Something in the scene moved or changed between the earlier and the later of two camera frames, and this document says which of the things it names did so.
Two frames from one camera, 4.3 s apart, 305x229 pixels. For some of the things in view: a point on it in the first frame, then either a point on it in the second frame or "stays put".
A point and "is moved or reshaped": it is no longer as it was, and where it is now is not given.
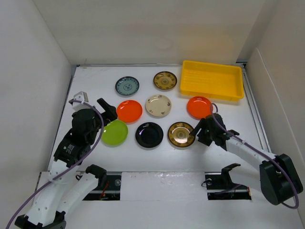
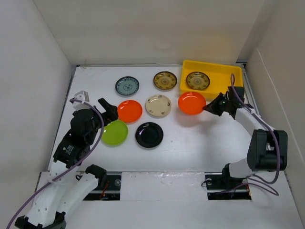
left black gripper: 110,113 stays put
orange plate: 129,111 stays put
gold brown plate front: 178,134 -> 198,80
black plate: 149,135 stays put
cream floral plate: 158,105 stays put
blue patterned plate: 127,86 stays put
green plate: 115,133 stays put
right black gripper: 203,124 -> 212,106
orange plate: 198,107 is moved or reshaped
